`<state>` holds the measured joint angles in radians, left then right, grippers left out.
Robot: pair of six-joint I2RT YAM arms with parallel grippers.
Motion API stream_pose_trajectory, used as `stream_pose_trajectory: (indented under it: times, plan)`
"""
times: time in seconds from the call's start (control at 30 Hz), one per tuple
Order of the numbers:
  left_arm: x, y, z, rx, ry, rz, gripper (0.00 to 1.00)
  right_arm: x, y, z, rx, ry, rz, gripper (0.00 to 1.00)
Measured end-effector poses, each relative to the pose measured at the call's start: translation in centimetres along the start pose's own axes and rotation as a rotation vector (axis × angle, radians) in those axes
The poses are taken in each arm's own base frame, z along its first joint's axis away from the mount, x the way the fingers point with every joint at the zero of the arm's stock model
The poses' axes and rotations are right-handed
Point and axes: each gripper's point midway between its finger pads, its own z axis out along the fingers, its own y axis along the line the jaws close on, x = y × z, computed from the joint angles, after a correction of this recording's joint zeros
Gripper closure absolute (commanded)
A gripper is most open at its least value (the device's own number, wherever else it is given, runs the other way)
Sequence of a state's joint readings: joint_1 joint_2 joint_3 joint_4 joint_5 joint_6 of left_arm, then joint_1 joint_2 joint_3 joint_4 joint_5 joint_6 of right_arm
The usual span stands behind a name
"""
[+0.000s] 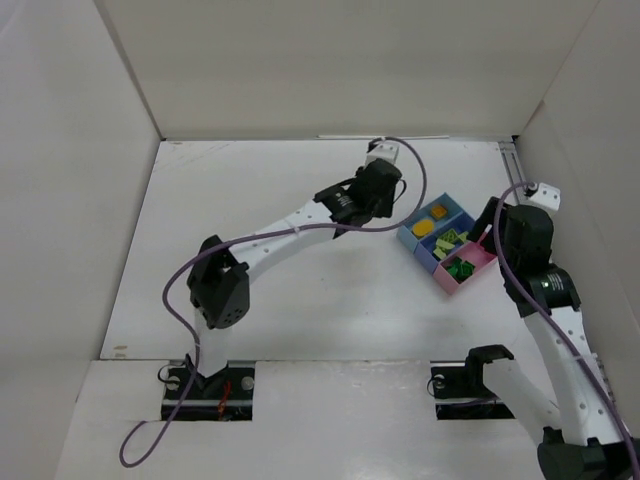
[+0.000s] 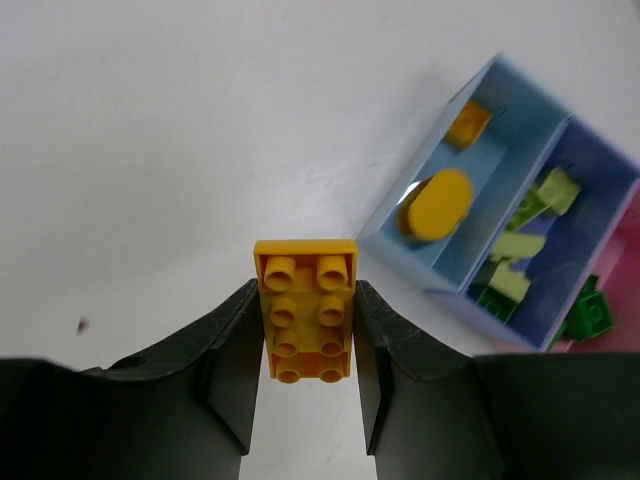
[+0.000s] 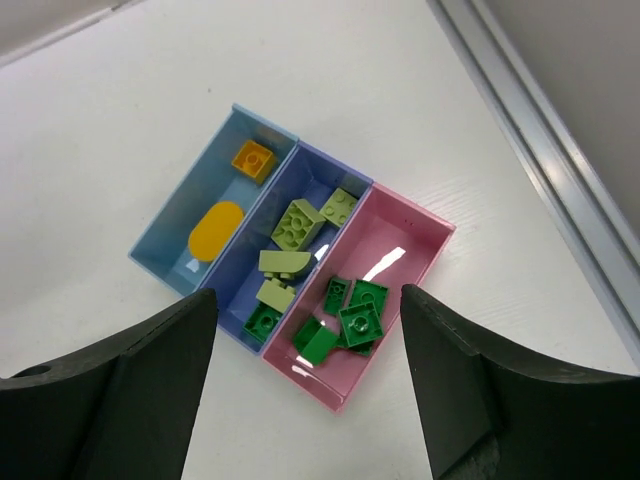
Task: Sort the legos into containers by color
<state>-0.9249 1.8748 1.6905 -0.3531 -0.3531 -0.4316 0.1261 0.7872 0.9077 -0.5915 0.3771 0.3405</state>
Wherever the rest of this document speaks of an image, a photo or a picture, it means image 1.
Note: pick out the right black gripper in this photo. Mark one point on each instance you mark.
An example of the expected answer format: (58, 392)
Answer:
(493, 218)

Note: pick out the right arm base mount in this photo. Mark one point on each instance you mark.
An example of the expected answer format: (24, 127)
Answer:
(456, 398)

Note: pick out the small green lego brick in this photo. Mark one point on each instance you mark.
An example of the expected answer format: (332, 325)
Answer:
(465, 270)

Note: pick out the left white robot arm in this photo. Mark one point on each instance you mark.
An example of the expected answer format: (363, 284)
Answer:
(220, 284)

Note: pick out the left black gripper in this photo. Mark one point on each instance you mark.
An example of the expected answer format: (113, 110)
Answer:
(382, 176)

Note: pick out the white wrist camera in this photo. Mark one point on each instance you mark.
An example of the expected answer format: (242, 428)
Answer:
(382, 150)
(543, 196)

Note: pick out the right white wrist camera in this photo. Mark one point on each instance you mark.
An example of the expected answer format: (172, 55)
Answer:
(543, 196)

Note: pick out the green lego brick studs up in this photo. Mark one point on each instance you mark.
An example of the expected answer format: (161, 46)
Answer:
(453, 271)

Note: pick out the orange square lego brick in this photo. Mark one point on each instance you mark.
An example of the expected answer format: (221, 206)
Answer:
(438, 212)

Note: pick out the orange oval lego piece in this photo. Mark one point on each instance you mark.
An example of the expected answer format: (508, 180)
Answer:
(423, 227)

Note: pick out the blue container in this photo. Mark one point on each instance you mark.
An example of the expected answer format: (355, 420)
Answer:
(404, 233)

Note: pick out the pink container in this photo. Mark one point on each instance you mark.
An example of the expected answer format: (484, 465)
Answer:
(471, 252)

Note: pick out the aluminium rail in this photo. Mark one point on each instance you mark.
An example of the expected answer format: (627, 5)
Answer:
(511, 162)

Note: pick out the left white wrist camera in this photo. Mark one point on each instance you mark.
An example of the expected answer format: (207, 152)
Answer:
(382, 150)

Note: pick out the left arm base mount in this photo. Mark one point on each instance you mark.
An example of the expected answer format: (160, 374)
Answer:
(226, 397)

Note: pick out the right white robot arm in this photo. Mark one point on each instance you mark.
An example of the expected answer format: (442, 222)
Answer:
(578, 434)

